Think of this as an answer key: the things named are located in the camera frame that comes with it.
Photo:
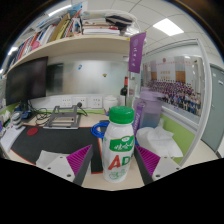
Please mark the white wall power outlets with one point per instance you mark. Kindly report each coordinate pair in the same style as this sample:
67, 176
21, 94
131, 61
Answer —
80, 101

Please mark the group photo poster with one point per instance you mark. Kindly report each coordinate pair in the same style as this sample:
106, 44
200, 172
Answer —
176, 86

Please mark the small white jar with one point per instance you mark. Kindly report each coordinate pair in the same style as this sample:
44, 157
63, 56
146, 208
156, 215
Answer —
110, 103

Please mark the black computer monitor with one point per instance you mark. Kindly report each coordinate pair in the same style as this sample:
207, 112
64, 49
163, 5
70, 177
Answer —
26, 81

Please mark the black desk mat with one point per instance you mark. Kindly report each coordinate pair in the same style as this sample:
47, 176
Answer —
60, 140

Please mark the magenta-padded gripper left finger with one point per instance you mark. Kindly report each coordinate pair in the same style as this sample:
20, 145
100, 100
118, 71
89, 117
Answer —
78, 160

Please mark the purple pennant flag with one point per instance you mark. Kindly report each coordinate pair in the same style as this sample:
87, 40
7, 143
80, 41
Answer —
136, 53

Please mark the flat round red coaster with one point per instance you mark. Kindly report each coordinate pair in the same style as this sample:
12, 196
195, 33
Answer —
32, 131

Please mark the ceiling lights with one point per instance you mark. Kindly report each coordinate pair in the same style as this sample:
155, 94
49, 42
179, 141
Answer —
168, 26

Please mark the shelf unit with books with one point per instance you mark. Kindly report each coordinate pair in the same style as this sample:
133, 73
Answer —
76, 43

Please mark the dark wine bottle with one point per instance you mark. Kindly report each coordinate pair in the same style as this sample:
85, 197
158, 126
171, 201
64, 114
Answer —
124, 93

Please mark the grey door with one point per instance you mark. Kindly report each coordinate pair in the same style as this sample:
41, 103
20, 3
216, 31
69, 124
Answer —
215, 110

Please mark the translucent purple water bottle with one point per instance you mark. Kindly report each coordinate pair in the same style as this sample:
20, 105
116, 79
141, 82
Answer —
151, 110

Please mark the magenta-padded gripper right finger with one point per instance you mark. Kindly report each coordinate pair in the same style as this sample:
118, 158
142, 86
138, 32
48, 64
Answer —
149, 160

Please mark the white drink bottle green cap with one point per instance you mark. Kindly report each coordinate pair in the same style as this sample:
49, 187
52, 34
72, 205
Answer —
118, 150

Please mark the grey metal laptop stand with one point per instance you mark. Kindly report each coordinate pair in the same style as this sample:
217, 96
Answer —
63, 120

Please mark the white written notebook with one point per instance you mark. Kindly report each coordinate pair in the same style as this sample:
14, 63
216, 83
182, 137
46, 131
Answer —
10, 138

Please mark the crumpled white tissue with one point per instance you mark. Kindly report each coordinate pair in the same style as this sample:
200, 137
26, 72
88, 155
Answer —
160, 141

